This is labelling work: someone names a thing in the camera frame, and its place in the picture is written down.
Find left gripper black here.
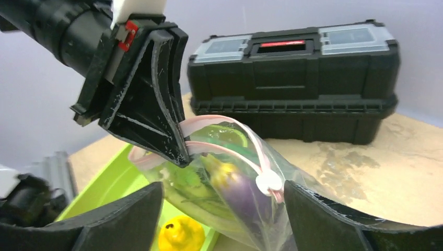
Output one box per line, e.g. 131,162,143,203
1,1,191,167

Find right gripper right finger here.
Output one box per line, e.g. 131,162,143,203
284,180,442,251

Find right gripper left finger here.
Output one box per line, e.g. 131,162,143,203
1,182,163,251

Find toy bok choy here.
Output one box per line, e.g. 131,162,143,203
153,162,230,222

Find toy purple eggplant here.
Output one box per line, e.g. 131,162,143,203
200,154,273,233

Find toy green apple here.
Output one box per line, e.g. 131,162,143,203
190,124,249,148

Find clear zip top bag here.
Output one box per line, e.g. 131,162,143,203
128,115,347,251

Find green plastic tray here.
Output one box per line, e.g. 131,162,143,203
56,144,219,251

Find toy yellow lemon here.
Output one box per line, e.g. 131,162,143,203
157,215,206,251

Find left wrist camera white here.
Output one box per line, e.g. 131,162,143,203
110,0,167,29

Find aluminium table frame rail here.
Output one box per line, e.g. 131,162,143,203
29,151,78,204

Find black toolbox red handle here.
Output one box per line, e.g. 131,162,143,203
187,19,401,145

